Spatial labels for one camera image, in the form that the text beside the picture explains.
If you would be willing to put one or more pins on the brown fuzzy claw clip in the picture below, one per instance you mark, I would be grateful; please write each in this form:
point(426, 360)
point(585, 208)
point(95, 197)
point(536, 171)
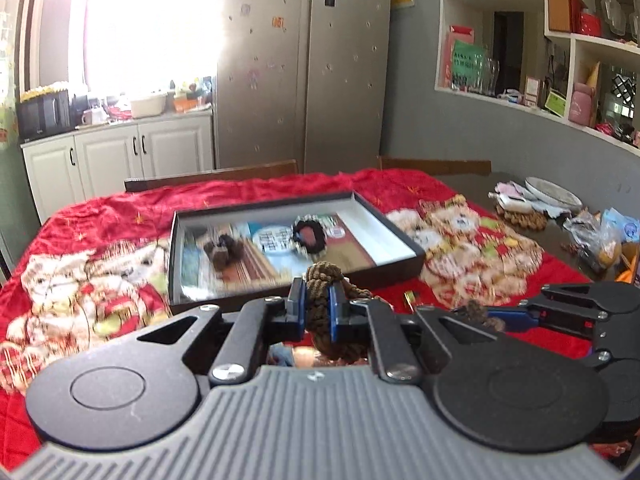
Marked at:
point(475, 316)
point(222, 251)

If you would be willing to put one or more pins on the woven trivet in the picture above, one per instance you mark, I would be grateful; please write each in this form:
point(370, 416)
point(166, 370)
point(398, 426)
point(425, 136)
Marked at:
point(525, 220)

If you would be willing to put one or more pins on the small gold object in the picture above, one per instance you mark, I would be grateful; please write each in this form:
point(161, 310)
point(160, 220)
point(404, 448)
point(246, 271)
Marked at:
point(410, 301)

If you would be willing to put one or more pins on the red bear printed blanket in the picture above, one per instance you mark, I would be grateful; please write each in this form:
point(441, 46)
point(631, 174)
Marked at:
point(125, 220)

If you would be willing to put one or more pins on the black shallow box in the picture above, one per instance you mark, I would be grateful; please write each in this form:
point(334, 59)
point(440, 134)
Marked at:
point(380, 230)

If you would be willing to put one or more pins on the small green card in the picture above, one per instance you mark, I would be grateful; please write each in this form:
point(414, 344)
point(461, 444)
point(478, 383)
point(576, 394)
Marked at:
point(556, 102)

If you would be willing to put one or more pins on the orange food package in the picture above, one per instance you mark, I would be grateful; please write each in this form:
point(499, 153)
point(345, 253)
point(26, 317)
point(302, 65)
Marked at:
point(190, 105)

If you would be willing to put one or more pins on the white plate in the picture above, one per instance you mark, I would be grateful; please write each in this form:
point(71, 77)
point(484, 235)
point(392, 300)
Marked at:
point(552, 191)

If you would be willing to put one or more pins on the white plastic basin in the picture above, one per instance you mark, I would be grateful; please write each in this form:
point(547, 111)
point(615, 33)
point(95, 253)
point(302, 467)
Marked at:
point(148, 105)

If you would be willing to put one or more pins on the brown braided scrunchie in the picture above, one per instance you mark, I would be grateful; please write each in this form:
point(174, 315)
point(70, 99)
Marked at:
point(317, 310)

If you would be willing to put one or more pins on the clear plastic bag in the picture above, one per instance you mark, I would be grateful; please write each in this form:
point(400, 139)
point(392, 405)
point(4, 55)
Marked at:
point(597, 237)

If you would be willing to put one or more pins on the grey refrigerator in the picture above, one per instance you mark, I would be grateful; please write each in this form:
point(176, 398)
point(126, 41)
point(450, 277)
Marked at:
point(300, 70)

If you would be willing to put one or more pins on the clear drinking glass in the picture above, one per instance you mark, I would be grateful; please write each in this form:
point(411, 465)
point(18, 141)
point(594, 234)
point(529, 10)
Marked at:
point(491, 77)

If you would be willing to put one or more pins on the orange box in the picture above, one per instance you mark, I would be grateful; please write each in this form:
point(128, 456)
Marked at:
point(562, 10)

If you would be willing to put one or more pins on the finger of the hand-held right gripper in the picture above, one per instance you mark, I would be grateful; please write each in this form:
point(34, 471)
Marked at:
point(570, 292)
point(515, 320)

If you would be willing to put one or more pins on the green sign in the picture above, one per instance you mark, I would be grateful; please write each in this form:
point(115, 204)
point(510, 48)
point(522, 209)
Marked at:
point(467, 62)

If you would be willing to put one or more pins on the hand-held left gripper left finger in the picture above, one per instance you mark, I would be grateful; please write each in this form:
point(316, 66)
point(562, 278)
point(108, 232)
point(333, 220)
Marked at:
point(296, 306)

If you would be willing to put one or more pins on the white wall shelf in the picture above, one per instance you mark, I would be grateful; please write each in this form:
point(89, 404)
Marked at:
point(560, 35)

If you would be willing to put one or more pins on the white mug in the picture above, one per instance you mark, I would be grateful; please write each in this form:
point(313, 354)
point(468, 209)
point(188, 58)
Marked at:
point(92, 117)

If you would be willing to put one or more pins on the white kitchen cabinet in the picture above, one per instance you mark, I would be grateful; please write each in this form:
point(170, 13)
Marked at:
point(110, 155)

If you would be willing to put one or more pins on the red box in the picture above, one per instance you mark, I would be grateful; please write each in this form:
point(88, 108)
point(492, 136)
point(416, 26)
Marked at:
point(591, 24)

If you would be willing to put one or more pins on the black microwave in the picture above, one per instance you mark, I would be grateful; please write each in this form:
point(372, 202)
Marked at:
point(45, 115)

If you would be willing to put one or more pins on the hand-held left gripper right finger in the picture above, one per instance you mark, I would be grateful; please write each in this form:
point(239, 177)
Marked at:
point(338, 312)

